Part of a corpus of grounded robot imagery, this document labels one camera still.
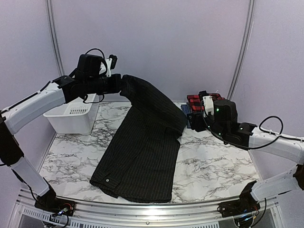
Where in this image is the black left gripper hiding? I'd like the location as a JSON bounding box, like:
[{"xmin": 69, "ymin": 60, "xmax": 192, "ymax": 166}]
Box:
[{"xmin": 85, "ymin": 73, "xmax": 126, "ymax": 94}]

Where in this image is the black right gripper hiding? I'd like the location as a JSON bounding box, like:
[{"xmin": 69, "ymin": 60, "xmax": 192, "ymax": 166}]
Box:
[{"xmin": 187, "ymin": 111, "xmax": 228, "ymax": 140}]

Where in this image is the black pinstripe long sleeve shirt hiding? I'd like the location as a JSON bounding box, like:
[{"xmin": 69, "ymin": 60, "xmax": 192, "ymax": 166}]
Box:
[{"xmin": 90, "ymin": 75, "xmax": 187, "ymax": 203}]

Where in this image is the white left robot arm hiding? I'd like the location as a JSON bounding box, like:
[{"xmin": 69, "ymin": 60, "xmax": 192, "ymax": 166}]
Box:
[{"xmin": 0, "ymin": 53, "xmax": 121, "ymax": 211}]

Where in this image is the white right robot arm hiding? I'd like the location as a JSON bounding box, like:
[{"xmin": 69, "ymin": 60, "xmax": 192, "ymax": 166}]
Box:
[{"xmin": 191, "ymin": 95, "xmax": 304, "ymax": 213}]

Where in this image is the red black plaid shirt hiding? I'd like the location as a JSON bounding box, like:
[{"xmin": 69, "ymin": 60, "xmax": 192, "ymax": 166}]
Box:
[{"xmin": 187, "ymin": 93, "xmax": 225, "ymax": 113}]

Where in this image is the blue folded shirt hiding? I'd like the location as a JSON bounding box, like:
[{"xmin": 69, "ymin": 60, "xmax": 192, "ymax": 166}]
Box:
[{"xmin": 180, "ymin": 104, "xmax": 191, "ymax": 129}]

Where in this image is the white plastic bin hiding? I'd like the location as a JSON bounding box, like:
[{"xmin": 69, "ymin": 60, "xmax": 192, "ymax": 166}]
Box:
[{"xmin": 43, "ymin": 94, "xmax": 99, "ymax": 135}]

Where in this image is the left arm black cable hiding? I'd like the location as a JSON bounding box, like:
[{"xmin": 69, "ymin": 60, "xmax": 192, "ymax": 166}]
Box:
[{"xmin": 82, "ymin": 48, "xmax": 106, "ymax": 104}]

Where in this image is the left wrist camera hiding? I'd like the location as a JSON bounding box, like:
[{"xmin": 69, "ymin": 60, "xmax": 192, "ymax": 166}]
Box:
[{"xmin": 99, "ymin": 55, "xmax": 117, "ymax": 77}]

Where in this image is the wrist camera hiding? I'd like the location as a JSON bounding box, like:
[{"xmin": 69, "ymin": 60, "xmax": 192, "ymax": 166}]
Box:
[
  {"xmin": 199, "ymin": 91, "xmax": 214, "ymax": 117},
  {"xmin": 99, "ymin": 55, "xmax": 117, "ymax": 77}
]

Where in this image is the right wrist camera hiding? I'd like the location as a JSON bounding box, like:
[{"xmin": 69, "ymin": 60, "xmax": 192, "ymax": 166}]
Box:
[{"xmin": 199, "ymin": 91, "xmax": 214, "ymax": 117}]

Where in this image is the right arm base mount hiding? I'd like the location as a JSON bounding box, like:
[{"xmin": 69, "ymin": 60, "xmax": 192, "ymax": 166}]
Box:
[{"xmin": 217, "ymin": 199, "xmax": 260, "ymax": 218}]

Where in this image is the left aluminium wall post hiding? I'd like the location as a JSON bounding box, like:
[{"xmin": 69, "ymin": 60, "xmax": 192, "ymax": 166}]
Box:
[{"xmin": 46, "ymin": 0, "xmax": 65, "ymax": 76}]

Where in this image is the aluminium wall post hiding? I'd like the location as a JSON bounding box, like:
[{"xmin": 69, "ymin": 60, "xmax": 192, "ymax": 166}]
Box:
[
  {"xmin": 46, "ymin": 0, "xmax": 65, "ymax": 76},
  {"xmin": 227, "ymin": 0, "xmax": 256, "ymax": 100}
]

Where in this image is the right aluminium wall post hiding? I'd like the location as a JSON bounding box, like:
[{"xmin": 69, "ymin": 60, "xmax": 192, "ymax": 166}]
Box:
[{"xmin": 227, "ymin": 0, "xmax": 256, "ymax": 100}]

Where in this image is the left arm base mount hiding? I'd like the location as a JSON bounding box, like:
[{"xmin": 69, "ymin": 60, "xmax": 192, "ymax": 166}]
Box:
[{"xmin": 34, "ymin": 198, "xmax": 76, "ymax": 217}]

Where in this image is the aluminium front rail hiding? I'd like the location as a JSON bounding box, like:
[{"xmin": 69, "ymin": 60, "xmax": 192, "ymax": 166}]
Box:
[{"xmin": 14, "ymin": 187, "xmax": 280, "ymax": 228}]

